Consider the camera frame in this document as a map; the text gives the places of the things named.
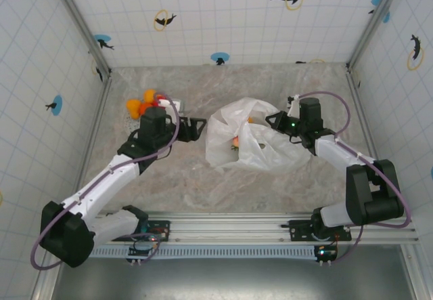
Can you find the deep orange tangerine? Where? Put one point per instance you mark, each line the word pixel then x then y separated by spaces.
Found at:
pixel 146 107

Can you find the small yellow-orange fruit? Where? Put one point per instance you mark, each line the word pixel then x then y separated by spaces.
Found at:
pixel 133 107

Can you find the white plastic bag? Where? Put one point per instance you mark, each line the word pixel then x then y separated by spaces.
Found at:
pixel 270 154

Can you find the orange lumpy fruit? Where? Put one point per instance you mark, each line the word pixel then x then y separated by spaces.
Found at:
pixel 149 95

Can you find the red and yellow apple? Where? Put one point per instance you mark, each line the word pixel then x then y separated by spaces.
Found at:
pixel 235 141

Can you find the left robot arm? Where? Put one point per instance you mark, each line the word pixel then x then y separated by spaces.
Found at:
pixel 101 185

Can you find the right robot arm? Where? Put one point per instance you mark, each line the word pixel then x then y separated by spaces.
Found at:
pixel 335 154

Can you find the pile of mixed fruit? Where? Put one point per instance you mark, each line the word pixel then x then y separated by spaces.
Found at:
pixel 130 124

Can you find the blue circle dolphin sticker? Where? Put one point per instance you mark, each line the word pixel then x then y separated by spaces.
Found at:
pixel 55 105
pixel 103 42
pixel 220 58

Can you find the left controller board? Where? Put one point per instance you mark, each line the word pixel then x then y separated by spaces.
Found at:
pixel 142 251

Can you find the controller board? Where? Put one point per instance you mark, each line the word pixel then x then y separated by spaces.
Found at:
pixel 142 251
pixel 326 253

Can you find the right controller board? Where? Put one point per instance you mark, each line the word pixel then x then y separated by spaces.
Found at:
pixel 326 253

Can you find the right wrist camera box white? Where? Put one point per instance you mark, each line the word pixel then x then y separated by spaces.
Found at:
pixel 293 103

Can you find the right aluminium side rail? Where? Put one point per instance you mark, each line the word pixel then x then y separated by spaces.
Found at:
pixel 362 110

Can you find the aluminium side rail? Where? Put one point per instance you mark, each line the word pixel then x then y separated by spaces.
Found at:
pixel 362 110
pixel 99 110

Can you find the left aluminium side rail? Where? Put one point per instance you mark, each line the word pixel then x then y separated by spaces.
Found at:
pixel 99 110

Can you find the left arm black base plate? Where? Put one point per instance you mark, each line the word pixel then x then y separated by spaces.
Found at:
pixel 162 229

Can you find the aluminium front rail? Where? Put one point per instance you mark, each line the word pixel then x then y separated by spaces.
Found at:
pixel 230 227

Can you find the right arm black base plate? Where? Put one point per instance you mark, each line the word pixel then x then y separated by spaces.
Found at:
pixel 297 229

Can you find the right aluminium corner post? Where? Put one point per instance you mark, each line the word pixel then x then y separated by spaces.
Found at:
pixel 375 19

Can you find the aluminium corner post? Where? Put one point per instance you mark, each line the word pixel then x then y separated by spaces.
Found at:
pixel 375 19
pixel 79 22

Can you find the left aluminium corner post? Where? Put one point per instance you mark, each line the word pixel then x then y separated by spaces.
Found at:
pixel 79 22

